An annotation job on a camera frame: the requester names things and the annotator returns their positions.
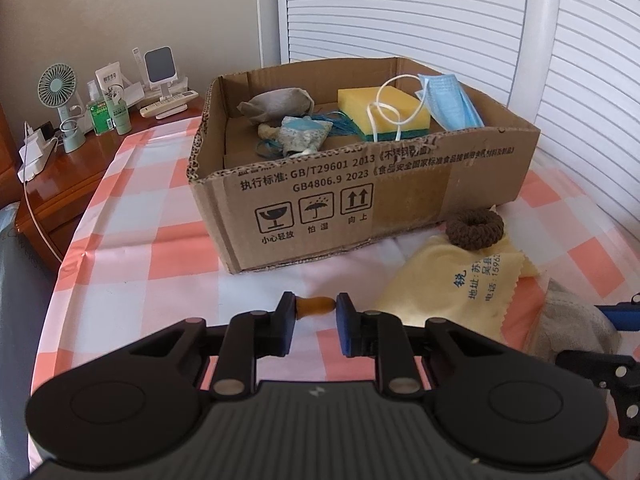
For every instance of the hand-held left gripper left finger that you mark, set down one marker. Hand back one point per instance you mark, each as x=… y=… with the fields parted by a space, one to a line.
x=286 y=327

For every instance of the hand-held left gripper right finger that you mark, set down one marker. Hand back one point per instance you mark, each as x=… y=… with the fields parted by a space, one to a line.
x=345 y=327

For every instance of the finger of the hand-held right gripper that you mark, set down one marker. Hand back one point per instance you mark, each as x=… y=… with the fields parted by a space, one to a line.
x=595 y=362
x=622 y=316

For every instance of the small amber rubber piece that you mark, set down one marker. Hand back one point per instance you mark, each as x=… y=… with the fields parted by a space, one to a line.
x=317 y=306

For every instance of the grey cloth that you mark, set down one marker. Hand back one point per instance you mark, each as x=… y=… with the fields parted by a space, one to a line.
x=570 y=320

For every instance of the cardboard box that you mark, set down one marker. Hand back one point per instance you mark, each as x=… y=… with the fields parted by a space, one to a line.
x=400 y=195

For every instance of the floral sachet with blue tassel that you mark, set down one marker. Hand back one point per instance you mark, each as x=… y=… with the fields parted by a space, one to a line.
x=305 y=139

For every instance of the grey fabric pouch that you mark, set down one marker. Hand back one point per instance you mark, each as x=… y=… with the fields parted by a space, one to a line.
x=280 y=102

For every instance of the blue face mask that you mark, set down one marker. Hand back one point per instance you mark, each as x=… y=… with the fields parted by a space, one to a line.
x=450 y=105

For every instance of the yellow cleaning cloth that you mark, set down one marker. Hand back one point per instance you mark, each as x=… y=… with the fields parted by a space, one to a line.
x=440 y=285

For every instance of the pink checked tablecloth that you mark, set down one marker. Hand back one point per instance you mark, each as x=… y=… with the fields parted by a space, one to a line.
x=150 y=240

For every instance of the yellow sponge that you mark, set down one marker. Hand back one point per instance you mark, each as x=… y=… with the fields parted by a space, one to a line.
x=360 y=110

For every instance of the white remote control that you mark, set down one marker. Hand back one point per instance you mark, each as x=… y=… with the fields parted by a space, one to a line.
x=165 y=103

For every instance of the wooden nightstand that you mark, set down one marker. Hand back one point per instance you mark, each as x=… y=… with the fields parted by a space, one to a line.
x=75 y=175

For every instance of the white green cosmetic tube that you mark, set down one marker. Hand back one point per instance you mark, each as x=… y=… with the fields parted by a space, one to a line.
x=117 y=107

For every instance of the green liquid spray bottle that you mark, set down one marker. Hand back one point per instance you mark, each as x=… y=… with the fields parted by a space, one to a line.
x=100 y=117

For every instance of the white phone stand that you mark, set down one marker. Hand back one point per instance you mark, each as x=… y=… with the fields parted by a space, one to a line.
x=160 y=62

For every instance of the white power strip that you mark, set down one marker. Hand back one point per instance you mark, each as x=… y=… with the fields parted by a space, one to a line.
x=35 y=160

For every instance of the white louvered door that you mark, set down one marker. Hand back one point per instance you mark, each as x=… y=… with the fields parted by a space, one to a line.
x=400 y=10

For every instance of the small green desk fan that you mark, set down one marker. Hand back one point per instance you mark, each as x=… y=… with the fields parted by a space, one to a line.
x=57 y=82

